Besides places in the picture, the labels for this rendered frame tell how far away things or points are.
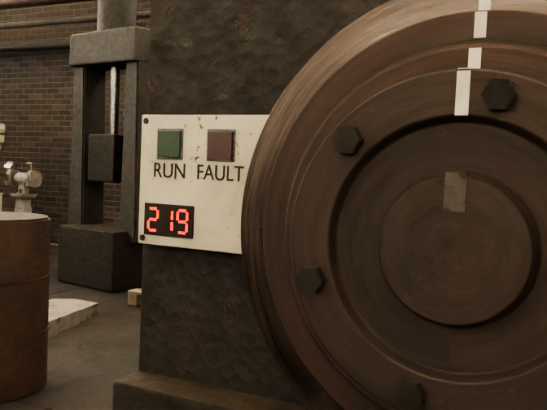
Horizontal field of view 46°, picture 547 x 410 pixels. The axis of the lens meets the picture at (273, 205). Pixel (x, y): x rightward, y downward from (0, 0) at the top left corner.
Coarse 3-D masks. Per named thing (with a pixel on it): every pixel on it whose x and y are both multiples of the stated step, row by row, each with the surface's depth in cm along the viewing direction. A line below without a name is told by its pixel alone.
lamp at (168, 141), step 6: (162, 132) 87; (168, 132) 86; (174, 132) 86; (180, 132) 86; (162, 138) 87; (168, 138) 86; (174, 138) 86; (180, 138) 86; (162, 144) 87; (168, 144) 86; (174, 144) 86; (180, 144) 86; (162, 150) 87; (168, 150) 86; (174, 150) 86; (180, 150) 86; (162, 156) 87; (168, 156) 86; (174, 156) 86
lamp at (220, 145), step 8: (208, 136) 84; (216, 136) 83; (224, 136) 83; (232, 136) 82; (208, 144) 84; (216, 144) 83; (224, 144) 83; (232, 144) 82; (208, 152) 84; (216, 152) 83; (224, 152) 83
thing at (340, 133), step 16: (496, 80) 47; (496, 96) 47; (512, 96) 47; (352, 128) 52; (336, 144) 53; (352, 144) 52; (304, 272) 54; (320, 272) 54; (304, 288) 54; (320, 288) 54; (400, 384) 51; (416, 384) 51; (400, 400) 51; (416, 400) 50
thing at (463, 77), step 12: (480, 0) 56; (480, 12) 55; (480, 24) 55; (480, 36) 55; (480, 48) 53; (468, 60) 53; (480, 60) 53; (468, 72) 49; (468, 84) 49; (456, 96) 49; (468, 96) 49; (456, 108) 49; (468, 108) 49
